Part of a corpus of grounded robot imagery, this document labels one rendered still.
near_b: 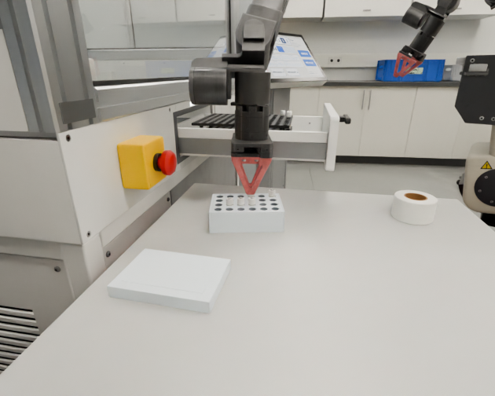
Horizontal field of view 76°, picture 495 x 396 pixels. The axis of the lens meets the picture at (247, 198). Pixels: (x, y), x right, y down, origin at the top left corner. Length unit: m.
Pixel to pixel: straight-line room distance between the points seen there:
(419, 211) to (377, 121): 3.24
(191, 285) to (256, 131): 0.26
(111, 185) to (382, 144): 3.57
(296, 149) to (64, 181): 0.43
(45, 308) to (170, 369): 0.31
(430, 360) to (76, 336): 0.34
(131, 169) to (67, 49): 0.17
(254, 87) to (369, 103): 3.27
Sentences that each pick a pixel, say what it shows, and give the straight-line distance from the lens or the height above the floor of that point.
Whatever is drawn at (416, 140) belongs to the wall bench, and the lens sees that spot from 4.00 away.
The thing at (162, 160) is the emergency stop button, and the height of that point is 0.88.
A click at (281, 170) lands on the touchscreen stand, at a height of 0.47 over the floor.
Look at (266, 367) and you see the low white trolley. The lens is 0.33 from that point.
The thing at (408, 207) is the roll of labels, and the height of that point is 0.79.
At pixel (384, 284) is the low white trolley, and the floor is 0.76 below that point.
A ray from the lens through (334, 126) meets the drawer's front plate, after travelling 0.65.
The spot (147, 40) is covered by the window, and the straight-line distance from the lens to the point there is 0.66.
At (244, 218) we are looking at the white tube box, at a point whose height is 0.79.
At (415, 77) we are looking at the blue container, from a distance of 4.03.
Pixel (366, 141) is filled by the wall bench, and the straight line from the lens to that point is 3.84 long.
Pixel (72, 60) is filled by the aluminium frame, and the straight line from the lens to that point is 0.45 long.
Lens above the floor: 1.01
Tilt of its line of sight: 22 degrees down
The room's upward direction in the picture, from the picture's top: straight up
